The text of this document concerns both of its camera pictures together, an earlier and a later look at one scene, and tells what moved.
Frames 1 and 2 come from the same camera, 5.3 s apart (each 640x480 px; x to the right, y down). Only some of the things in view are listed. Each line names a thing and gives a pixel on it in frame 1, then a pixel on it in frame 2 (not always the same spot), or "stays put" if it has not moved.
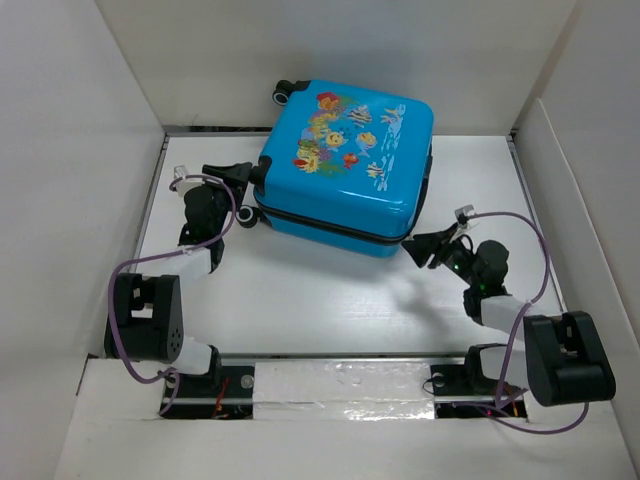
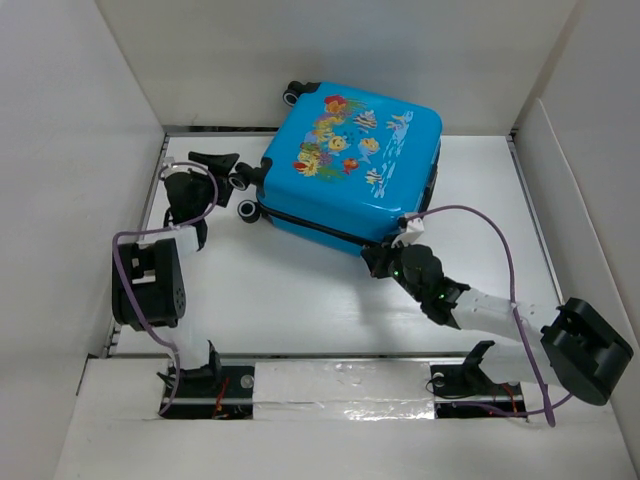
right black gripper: [424, 245] to [376, 257]
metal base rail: [462, 390] stays put
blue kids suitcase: [348, 168] stays put
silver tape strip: [342, 391] stays put
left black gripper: [235, 177] to [220, 167]
